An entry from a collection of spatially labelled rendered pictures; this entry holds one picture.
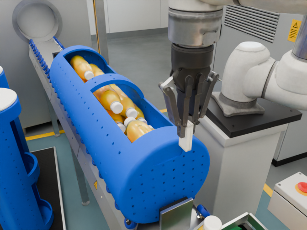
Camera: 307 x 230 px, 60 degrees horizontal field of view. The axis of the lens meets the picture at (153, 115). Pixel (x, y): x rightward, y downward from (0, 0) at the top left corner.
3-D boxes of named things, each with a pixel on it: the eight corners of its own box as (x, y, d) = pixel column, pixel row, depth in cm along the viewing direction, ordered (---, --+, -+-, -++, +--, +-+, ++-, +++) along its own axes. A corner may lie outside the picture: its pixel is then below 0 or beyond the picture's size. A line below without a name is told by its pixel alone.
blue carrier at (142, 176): (108, 89, 149) (100, 39, 134) (208, 196, 84) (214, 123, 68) (57, 104, 139) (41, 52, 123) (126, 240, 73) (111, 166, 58)
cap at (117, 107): (122, 108, 95) (124, 111, 94) (112, 112, 94) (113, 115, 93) (119, 99, 93) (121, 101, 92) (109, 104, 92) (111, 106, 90)
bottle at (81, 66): (87, 61, 133) (99, 74, 119) (77, 71, 133) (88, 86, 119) (77, 52, 128) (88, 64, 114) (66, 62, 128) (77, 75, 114)
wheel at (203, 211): (198, 201, 79) (193, 206, 79) (208, 211, 76) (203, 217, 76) (204, 205, 82) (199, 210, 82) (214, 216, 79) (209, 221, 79)
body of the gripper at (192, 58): (185, 51, 42) (182, 102, 47) (225, 43, 46) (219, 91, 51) (161, 39, 48) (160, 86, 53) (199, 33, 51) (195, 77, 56)
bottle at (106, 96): (108, 90, 110) (127, 110, 97) (92, 96, 108) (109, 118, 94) (104, 75, 106) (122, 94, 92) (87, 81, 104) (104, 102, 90)
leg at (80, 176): (88, 198, 204) (76, 132, 171) (90, 204, 200) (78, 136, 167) (81, 201, 202) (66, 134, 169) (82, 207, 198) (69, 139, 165)
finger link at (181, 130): (186, 117, 54) (174, 121, 53) (185, 137, 57) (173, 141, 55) (182, 113, 55) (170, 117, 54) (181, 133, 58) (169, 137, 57)
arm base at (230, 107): (242, 87, 130) (245, 77, 127) (265, 113, 113) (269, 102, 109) (207, 90, 127) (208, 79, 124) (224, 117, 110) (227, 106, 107)
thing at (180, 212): (185, 222, 80) (188, 193, 73) (190, 228, 78) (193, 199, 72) (156, 236, 76) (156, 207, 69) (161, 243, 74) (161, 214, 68)
